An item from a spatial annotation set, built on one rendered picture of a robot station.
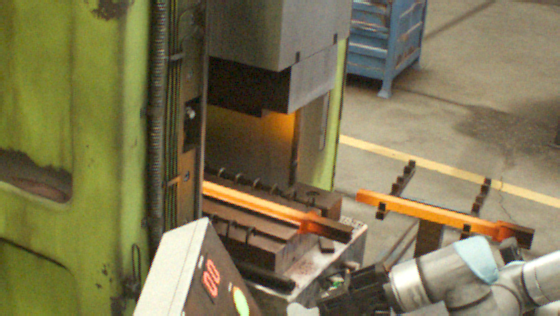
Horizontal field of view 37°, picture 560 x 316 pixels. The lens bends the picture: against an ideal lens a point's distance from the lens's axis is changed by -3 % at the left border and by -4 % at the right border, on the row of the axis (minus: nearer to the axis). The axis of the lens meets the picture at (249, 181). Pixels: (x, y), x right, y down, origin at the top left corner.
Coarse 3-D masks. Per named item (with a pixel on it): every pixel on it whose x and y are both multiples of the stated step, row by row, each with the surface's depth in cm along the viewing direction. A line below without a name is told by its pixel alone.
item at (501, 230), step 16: (368, 192) 208; (400, 208) 204; (416, 208) 202; (432, 208) 202; (448, 224) 200; (480, 224) 196; (496, 224) 195; (512, 224) 195; (496, 240) 195; (528, 240) 193
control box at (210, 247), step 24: (168, 240) 133; (192, 240) 129; (216, 240) 134; (168, 264) 125; (192, 264) 121; (216, 264) 130; (144, 288) 121; (168, 288) 118; (192, 288) 118; (216, 288) 125; (240, 288) 136; (144, 312) 115; (168, 312) 111; (192, 312) 114; (216, 312) 122
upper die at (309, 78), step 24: (336, 48) 168; (216, 72) 161; (240, 72) 158; (264, 72) 156; (288, 72) 153; (312, 72) 161; (240, 96) 160; (264, 96) 157; (288, 96) 155; (312, 96) 164
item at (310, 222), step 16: (208, 192) 187; (224, 192) 185; (240, 192) 186; (256, 208) 181; (272, 208) 180; (288, 208) 180; (304, 224) 175; (320, 224) 175; (336, 224) 174; (336, 240) 174
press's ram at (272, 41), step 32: (224, 0) 149; (256, 0) 145; (288, 0) 144; (320, 0) 155; (352, 0) 168; (224, 32) 151; (256, 32) 148; (288, 32) 147; (320, 32) 159; (256, 64) 150; (288, 64) 151
